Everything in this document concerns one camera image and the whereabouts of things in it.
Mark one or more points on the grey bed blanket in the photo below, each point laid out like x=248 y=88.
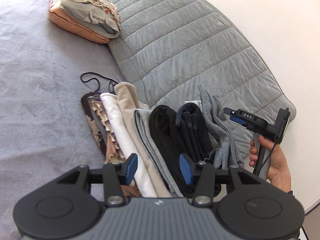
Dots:
x=37 y=80

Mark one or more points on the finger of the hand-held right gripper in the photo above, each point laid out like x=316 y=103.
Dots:
x=238 y=120
x=232 y=111

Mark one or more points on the grey floral pillow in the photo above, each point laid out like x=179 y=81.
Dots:
x=90 y=7

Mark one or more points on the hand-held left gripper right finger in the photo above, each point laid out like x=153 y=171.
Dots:
x=185 y=170

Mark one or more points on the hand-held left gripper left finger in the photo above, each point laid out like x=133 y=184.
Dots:
x=131 y=170

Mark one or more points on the row of clothes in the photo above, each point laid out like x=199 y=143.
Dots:
x=150 y=135

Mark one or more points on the orange pillow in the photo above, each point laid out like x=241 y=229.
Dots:
x=72 y=26

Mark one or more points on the person's right hand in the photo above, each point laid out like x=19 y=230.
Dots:
x=278 y=167

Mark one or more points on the grey quilted headboard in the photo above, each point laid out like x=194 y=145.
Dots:
x=187 y=50

